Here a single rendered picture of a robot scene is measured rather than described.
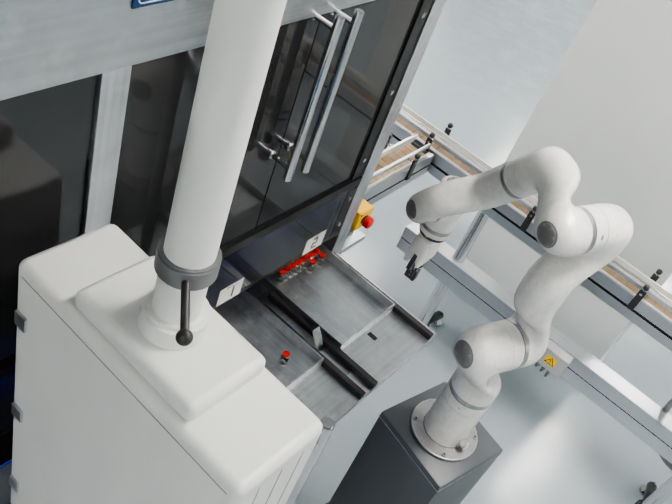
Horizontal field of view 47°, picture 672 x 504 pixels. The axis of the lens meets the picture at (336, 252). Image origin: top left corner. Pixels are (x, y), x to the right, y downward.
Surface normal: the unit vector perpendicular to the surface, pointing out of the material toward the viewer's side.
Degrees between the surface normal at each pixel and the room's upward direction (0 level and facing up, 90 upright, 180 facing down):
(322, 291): 0
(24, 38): 90
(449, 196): 56
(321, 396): 0
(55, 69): 90
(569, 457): 0
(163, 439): 90
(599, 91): 90
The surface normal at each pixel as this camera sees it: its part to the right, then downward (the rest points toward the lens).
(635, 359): 0.29, -0.70
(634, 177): -0.61, 0.38
